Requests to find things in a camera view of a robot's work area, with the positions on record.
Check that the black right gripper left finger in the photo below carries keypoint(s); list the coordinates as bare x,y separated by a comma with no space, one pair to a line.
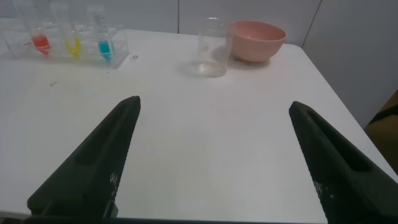
93,165

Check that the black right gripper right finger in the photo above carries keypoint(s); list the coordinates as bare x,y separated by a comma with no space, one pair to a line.
342,174

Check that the yellow pigment test tube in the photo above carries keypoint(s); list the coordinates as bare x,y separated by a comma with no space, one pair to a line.
74,48

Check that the red pigment test tube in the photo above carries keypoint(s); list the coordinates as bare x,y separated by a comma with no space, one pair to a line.
40,42

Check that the blue pigment test tube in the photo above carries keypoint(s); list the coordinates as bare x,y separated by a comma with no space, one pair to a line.
105,48

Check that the clear plastic test tube rack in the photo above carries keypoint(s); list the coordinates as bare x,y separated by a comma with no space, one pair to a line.
119,46

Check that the clear plastic beaker cup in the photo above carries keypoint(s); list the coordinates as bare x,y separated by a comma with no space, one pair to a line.
214,62

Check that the brown cardboard box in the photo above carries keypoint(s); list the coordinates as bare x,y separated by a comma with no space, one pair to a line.
384,133

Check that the pink bowl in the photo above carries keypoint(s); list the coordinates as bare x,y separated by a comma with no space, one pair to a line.
258,43

